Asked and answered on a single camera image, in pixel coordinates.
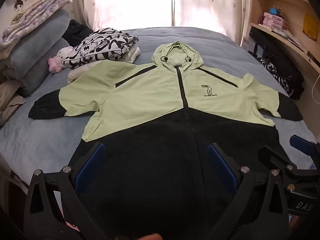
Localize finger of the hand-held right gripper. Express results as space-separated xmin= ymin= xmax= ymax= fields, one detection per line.
xmin=290 ymin=134 xmax=320 ymax=161
xmin=258 ymin=146 xmax=297 ymax=178

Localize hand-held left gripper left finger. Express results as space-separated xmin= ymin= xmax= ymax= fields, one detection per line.
xmin=24 ymin=142 xmax=107 ymax=240

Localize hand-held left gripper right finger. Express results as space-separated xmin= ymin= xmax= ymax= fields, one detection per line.
xmin=207 ymin=142 xmax=292 ymax=240

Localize green and black hooded jacket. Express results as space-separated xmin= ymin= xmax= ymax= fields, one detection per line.
xmin=28 ymin=41 xmax=303 ymax=240

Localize black patterned cloth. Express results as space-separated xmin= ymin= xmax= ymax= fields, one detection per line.
xmin=257 ymin=57 xmax=305 ymax=100

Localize beige crumpled cloth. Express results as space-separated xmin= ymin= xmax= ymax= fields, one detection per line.
xmin=0 ymin=80 xmax=27 ymax=127

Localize pink plush toy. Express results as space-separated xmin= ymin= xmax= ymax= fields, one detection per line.
xmin=48 ymin=46 xmax=75 ymax=73

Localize white box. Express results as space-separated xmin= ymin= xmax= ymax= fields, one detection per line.
xmin=241 ymin=36 xmax=256 ymax=53

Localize yellow bag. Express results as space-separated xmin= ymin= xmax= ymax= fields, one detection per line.
xmin=302 ymin=14 xmax=320 ymax=42

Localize black and white patterned garment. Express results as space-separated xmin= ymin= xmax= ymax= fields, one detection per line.
xmin=62 ymin=29 xmax=139 ymax=70

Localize white folded cloth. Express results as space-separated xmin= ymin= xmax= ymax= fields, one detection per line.
xmin=67 ymin=46 xmax=141 ymax=84

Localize pink drawer box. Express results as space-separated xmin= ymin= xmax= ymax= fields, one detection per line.
xmin=262 ymin=12 xmax=290 ymax=32

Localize grey-blue folded blanket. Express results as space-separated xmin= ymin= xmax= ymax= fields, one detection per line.
xmin=2 ymin=10 xmax=72 ymax=98

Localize wooden shelf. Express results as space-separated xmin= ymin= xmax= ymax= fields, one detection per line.
xmin=250 ymin=0 xmax=320 ymax=78

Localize purple floral folded blanket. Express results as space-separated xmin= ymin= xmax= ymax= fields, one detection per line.
xmin=1 ymin=0 xmax=73 ymax=47

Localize white sheer curtain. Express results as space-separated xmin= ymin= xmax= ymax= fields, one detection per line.
xmin=82 ymin=0 xmax=253 ymax=43

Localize cream folded sheet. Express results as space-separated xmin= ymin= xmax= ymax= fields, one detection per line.
xmin=10 ymin=0 xmax=52 ymax=25

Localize white cable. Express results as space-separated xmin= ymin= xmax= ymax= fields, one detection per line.
xmin=311 ymin=74 xmax=320 ymax=101

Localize cartoon face wall sticker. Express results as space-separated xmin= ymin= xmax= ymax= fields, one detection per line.
xmin=12 ymin=0 xmax=26 ymax=15

